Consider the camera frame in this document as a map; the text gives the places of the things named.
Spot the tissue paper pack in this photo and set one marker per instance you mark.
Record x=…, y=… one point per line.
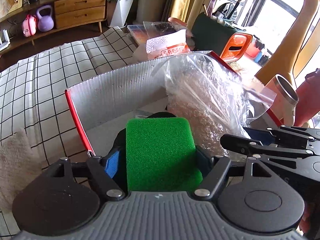
x=162, y=46

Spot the purple kettlebell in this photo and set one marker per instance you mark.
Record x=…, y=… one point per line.
x=45, y=23

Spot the pink small backpack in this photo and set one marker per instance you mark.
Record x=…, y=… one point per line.
x=29, y=25

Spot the beige fluffy towel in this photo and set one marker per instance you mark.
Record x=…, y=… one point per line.
x=19, y=167

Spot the green orange storage box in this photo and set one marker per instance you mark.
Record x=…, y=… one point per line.
x=228, y=42

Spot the green sponge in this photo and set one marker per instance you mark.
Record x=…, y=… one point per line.
x=165, y=163

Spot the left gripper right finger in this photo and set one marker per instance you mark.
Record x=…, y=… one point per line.
x=214, y=172

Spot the tall green potted plant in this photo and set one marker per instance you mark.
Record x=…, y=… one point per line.
x=117, y=12

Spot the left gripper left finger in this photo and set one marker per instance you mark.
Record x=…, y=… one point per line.
x=102, y=175

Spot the white steel tumbler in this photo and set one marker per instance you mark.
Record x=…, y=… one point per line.
x=284, y=105

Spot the red white cardboard box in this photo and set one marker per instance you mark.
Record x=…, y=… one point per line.
x=101, y=106

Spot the white wifi router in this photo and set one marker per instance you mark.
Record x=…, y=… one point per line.
x=5, y=40

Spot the clear plastic compartment box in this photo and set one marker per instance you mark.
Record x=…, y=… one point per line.
x=142, y=32

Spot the bubble wrap sheet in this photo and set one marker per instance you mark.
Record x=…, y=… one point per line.
x=215, y=100

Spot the wooden TV cabinet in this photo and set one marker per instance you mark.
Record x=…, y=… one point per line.
x=66, y=14

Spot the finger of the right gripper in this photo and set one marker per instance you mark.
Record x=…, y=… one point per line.
x=250, y=147
x=284, y=136

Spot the white checkered tablecloth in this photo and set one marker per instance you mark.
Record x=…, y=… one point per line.
x=33, y=92

